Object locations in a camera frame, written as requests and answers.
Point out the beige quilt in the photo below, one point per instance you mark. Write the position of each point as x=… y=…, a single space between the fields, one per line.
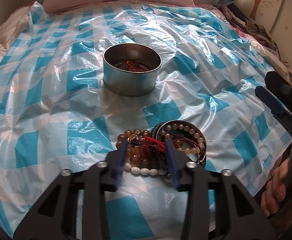
x=13 y=27

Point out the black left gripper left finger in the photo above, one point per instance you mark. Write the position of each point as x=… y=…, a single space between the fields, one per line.
x=116 y=160

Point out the round silver metal tin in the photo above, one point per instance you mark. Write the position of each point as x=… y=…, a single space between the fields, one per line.
x=131 y=69

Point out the blue white checkered plastic sheet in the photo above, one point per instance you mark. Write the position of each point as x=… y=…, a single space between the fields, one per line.
x=56 y=113

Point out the pile of clothes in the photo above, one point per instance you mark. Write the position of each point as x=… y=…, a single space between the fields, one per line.
x=237 y=19

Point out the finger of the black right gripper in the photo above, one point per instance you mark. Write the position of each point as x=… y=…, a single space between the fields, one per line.
x=283 y=116

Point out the person's right hand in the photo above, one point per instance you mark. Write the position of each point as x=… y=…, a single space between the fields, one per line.
x=275 y=191

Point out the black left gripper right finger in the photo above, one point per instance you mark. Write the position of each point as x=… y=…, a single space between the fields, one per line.
x=176 y=163

